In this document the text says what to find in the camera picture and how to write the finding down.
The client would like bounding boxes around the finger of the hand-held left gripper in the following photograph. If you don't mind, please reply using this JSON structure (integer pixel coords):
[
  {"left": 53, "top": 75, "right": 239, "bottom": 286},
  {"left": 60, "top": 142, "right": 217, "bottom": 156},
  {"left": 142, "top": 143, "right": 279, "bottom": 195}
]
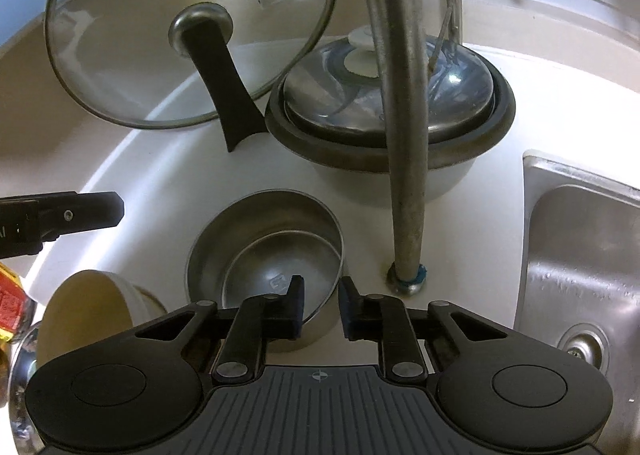
[{"left": 0, "top": 191, "right": 125, "bottom": 242}]

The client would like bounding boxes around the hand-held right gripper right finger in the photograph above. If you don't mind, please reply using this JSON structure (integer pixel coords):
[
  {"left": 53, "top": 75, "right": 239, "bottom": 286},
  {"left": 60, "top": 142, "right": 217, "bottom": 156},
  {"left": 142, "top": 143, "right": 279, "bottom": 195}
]
[{"left": 339, "top": 276, "right": 511, "bottom": 382}]

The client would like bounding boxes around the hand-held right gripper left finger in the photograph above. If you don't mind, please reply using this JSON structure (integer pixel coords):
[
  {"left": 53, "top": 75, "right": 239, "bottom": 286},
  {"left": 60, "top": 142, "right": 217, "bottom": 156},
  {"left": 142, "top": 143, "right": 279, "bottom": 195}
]
[{"left": 132, "top": 275, "right": 306, "bottom": 384}]

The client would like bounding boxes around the small steel bowl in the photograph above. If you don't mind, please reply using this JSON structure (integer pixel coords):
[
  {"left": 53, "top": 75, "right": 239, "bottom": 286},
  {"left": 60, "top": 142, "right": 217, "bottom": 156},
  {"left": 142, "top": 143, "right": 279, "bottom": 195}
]
[{"left": 220, "top": 230, "right": 343, "bottom": 326}]

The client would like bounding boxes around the cream bowl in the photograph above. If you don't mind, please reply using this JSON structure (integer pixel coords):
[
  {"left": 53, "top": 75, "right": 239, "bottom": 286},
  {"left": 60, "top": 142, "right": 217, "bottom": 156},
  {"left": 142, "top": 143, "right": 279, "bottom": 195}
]
[{"left": 37, "top": 270, "right": 168, "bottom": 376}]

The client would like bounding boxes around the large steel bowl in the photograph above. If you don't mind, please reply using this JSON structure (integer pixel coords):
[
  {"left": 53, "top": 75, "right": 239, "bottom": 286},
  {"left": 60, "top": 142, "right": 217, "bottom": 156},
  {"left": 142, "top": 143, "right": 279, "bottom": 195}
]
[{"left": 185, "top": 190, "right": 346, "bottom": 351}]

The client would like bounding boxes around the large round steel plate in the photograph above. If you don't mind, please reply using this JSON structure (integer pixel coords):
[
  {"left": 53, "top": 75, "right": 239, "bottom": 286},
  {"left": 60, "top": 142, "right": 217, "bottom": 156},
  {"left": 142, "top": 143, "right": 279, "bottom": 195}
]
[{"left": 5, "top": 325, "right": 41, "bottom": 455}]

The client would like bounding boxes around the steel pot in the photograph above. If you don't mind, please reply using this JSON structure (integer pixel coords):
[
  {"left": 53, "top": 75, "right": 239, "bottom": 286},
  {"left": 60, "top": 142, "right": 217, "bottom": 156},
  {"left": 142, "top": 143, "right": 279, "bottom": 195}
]
[{"left": 264, "top": 52, "right": 517, "bottom": 202}]

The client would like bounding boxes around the metal faucet pipe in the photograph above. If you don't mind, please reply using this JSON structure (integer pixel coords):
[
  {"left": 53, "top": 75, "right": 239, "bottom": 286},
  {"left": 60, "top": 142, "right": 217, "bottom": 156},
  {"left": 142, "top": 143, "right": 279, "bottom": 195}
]
[{"left": 355, "top": 0, "right": 430, "bottom": 296}]

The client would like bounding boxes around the steel sink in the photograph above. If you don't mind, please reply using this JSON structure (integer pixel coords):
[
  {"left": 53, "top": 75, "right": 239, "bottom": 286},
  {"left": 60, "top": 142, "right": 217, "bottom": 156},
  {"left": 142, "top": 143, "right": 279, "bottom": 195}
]
[{"left": 515, "top": 150, "right": 640, "bottom": 455}]

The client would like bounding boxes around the soy sauce bottle red handle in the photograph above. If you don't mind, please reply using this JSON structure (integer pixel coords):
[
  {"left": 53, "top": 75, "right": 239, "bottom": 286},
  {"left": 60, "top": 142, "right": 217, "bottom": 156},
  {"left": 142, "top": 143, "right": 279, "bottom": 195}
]
[{"left": 0, "top": 262, "right": 32, "bottom": 343}]

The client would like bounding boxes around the glass pot lid black handle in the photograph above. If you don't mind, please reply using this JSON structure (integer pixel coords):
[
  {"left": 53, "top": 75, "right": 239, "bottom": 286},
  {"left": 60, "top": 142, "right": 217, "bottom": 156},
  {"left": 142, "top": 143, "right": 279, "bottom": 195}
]
[{"left": 44, "top": 0, "right": 337, "bottom": 154}]

